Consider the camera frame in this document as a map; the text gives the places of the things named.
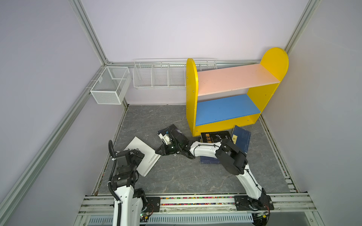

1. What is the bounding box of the white booklet black text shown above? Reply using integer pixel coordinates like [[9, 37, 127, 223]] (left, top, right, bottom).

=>
[[124, 137, 161, 177]]

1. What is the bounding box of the dark eye cover book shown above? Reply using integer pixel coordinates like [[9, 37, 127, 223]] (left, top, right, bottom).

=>
[[157, 124, 179, 137]]

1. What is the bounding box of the black book orange title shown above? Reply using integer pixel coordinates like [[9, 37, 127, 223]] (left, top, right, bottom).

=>
[[201, 131, 232, 143]]

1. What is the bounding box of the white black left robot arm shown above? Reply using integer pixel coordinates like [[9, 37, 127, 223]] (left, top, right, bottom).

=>
[[107, 140, 147, 226]]

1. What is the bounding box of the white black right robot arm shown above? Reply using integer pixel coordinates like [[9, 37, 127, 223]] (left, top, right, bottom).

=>
[[156, 125, 274, 211]]

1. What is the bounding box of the blue book front stack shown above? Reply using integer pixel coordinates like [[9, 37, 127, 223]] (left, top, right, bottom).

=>
[[200, 156, 220, 164]]

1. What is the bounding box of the yellow pink blue bookshelf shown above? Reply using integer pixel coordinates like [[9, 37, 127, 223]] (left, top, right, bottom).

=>
[[186, 48, 289, 137]]

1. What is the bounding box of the blue book right side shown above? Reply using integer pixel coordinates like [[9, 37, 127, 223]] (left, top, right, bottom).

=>
[[231, 125, 251, 154]]

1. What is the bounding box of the white mesh box basket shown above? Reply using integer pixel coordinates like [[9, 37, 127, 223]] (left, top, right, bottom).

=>
[[90, 66, 131, 105]]

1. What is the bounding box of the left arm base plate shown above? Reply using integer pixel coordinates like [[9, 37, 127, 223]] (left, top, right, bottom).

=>
[[141, 196, 161, 213]]

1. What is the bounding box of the white wire rack basket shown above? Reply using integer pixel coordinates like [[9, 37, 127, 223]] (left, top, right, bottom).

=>
[[132, 58, 218, 90]]

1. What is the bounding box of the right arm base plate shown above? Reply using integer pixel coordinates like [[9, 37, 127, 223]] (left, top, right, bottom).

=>
[[234, 193, 274, 211]]

